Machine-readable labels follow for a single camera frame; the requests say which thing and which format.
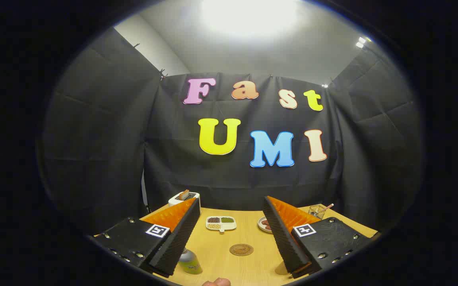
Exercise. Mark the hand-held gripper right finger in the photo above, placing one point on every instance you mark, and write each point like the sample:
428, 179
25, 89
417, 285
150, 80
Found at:
282, 238

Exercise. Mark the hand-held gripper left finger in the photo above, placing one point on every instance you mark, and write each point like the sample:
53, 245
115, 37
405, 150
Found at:
179, 238

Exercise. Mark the silver green juice bottle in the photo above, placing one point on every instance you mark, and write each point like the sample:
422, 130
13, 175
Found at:
191, 264

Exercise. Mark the round brown coaster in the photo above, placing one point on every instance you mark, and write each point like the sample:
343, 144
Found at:
241, 249

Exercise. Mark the brown meat slice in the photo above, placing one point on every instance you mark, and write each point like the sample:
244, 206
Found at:
266, 224

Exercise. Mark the white oval plate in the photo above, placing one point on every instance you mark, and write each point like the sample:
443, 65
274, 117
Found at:
261, 225

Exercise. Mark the white toaster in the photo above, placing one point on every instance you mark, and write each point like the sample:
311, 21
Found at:
176, 200

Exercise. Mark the toast slice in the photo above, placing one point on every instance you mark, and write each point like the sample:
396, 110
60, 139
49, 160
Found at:
183, 194

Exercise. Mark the white divided bean dish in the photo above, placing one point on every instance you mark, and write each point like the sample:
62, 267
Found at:
221, 223

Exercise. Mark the pink straw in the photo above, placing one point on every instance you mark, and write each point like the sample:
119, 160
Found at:
328, 206

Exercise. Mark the wooden table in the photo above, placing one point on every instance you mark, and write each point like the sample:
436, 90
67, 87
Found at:
229, 270

